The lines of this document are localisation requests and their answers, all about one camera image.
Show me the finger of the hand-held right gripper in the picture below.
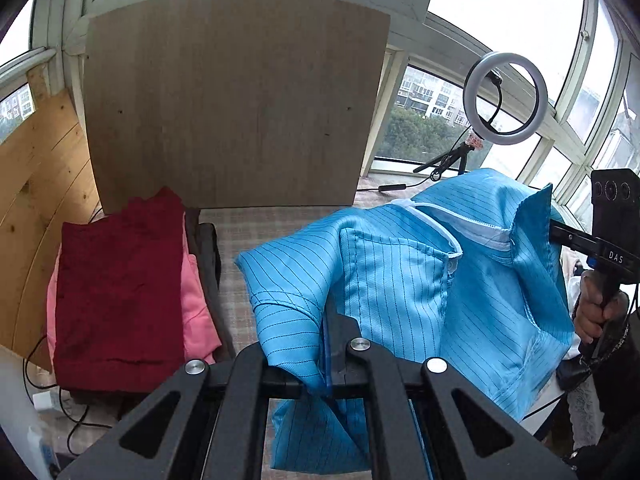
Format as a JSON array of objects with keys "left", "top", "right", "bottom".
[{"left": 549, "top": 219, "right": 597, "bottom": 262}]

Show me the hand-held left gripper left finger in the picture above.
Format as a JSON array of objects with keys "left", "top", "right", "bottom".
[{"left": 59, "top": 342, "right": 306, "bottom": 480}]

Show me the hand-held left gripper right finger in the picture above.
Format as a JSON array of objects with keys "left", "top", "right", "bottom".
[{"left": 324, "top": 305, "right": 576, "bottom": 480}]

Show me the blue striped work coat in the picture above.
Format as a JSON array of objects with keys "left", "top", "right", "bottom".
[{"left": 235, "top": 167, "right": 576, "bottom": 476}]

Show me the person's right forearm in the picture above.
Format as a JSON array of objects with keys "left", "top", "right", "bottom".
[{"left": 590, "top": 305, "right": 640, "bottom": 480}]

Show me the pile of beige white clothes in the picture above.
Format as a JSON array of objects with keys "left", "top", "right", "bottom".
[{"left": 559, "top": 247, "right": 583, "bottom": 293}]

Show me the person's right hand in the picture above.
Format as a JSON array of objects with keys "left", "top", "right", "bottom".
[{"left": 571, "top": 270, "right": 631, "bottom": 348}]

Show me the pink folded garment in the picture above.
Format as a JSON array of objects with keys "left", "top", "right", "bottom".
[{"left": 46, "top": 240, "right": 222, "bottom": 366}]

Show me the black pouch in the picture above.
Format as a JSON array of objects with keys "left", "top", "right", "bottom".
[{"left": 555, "top": 355, "right": 593, "bottom": 393}]

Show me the black tripod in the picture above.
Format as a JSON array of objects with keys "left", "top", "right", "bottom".
[{"left": 412, "top": 130, "right": 483, "bottom": 177}]

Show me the dark brown folded garment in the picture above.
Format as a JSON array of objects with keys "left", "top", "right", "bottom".
[{"left": 184, "top": 209, "right": 236, "bottom": 361}]

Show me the plaid bed cover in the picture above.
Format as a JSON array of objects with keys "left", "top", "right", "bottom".
[{"left": 50, "top": 205, "right": 381, "bottom": 461}]

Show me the white lace cloth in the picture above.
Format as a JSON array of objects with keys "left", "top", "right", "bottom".
[{"left": 567, "top": 385, "right": 603, "bottom": 453}]

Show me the maroon folded garment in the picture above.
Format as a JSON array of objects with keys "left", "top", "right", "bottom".
[{"left": 52, "top": 186, "right": 187, "bottom": 393}]

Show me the clear plastic bottle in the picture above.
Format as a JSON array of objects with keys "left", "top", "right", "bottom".
[{"left": 26, "top": 425, "right": 58, "bottom": 480}]

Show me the grey-brown wooden board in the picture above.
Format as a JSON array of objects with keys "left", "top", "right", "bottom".
[{"left": 82, "top": 0, "right": 392, "bottom": 211}]

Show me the light pine wood panel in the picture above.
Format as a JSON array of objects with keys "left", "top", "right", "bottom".
[{"left": 0, "top": 67, "right": 101, "bottom": 361}]

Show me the black ring light cable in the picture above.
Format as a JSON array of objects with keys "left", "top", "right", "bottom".
[{"left": 357, "top": 72, "right": 504, "bottom": 194}]

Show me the white ring light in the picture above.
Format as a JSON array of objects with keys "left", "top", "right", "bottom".
[{"left": 464, "top": 51, "right": 549, "bottom": 146}]

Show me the white window frame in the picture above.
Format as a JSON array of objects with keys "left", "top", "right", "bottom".
[{"left": 0, "top": 0, "right": 640, "bottom": 221}]

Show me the black power cable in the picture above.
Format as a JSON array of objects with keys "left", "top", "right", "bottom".
[{"left": 22, "top": 335, "right": 117, "bottom": 457}]

